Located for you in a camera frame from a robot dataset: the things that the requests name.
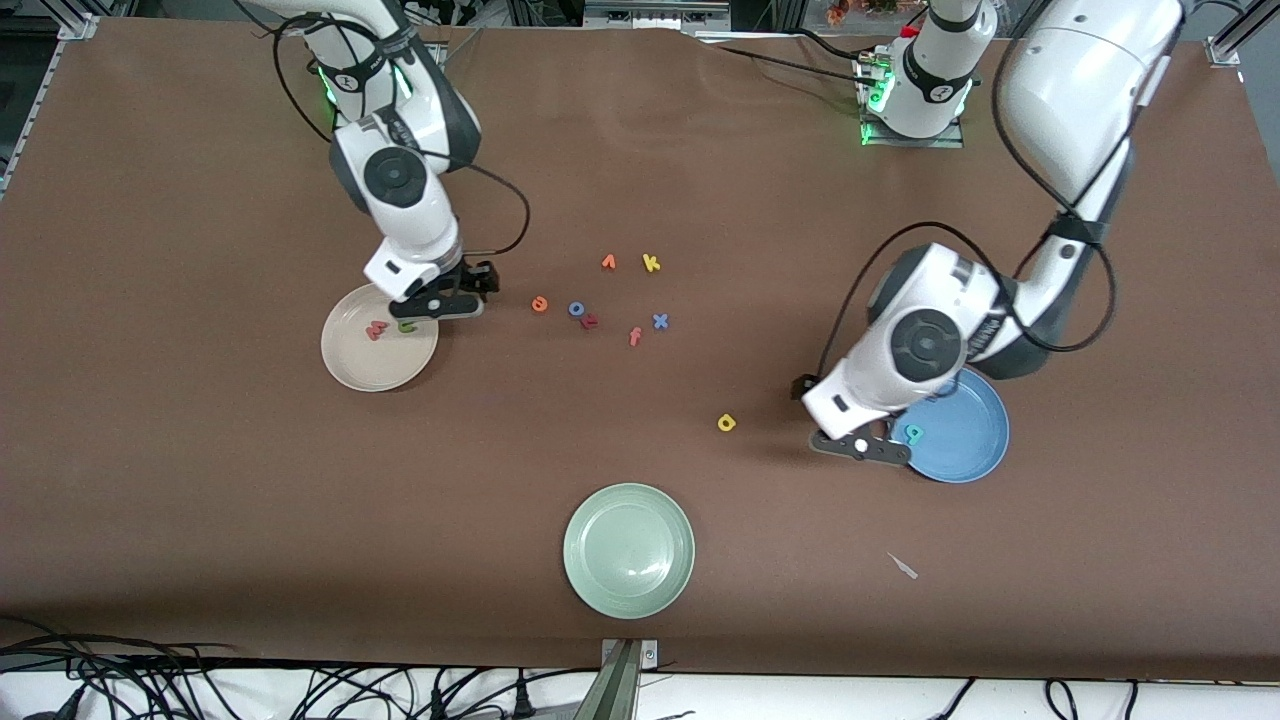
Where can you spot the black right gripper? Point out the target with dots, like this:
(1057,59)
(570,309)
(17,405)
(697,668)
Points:
(471,280)

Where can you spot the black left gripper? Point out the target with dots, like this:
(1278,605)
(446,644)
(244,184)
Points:
(799,388)

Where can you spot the pink foam letter w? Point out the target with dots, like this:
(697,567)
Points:
(377,330)

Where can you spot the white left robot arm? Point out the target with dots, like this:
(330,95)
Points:
(925,345)

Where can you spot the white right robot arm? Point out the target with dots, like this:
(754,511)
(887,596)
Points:
(395,180)

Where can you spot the beige brown plate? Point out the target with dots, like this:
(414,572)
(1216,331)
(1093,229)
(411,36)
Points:
(380,365)

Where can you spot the blue plate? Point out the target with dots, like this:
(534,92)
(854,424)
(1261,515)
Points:
(960,440)

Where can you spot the white paper scrap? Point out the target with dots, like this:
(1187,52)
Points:
(903,566)

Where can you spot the pale green plate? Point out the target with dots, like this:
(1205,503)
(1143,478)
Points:
(629,551)

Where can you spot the grey power strip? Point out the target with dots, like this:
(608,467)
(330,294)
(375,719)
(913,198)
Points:
(655,15)

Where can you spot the brown table cover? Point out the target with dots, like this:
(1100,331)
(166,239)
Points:
(200,480)

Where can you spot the orange brown clutter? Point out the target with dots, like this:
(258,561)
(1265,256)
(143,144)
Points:
(860,10)

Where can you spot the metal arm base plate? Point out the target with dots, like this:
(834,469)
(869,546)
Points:
(915,143)

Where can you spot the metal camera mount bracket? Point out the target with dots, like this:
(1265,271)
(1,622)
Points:
(625,690)

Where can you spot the aluminium table frame rail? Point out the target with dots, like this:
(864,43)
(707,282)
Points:
(78,28)
(1225,45)

